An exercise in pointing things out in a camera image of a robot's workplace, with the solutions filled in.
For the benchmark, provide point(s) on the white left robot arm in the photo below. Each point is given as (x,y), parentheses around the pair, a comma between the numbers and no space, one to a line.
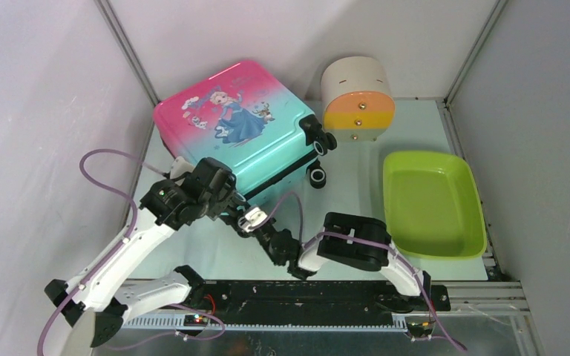
(95,303)

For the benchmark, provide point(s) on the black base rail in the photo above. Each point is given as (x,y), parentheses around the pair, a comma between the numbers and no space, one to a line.
(295,303)

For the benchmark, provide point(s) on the green plastic bin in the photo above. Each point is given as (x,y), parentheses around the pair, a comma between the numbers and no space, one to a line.
(432,206)

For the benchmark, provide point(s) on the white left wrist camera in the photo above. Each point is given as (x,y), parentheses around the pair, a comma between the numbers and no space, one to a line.
(180,168)

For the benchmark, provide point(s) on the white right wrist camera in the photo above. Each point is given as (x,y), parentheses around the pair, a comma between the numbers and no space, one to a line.
(252,219)

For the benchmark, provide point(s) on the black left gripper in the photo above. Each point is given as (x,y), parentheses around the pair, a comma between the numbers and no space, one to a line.
(225,196)

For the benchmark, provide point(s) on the beige orange round storage box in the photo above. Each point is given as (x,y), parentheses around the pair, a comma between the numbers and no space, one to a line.
(356,98)

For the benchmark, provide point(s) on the pink and teal kids suitcase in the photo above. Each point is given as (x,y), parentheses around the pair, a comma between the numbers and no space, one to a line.
(248,120)

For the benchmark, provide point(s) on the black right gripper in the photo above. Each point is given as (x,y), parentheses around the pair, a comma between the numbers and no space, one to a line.
(253,232)

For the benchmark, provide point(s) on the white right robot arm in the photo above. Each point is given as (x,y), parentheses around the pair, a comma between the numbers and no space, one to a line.
(358,242)

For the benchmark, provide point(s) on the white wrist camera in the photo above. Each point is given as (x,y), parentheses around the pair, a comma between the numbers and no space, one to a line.
(252,219)
(180,168)

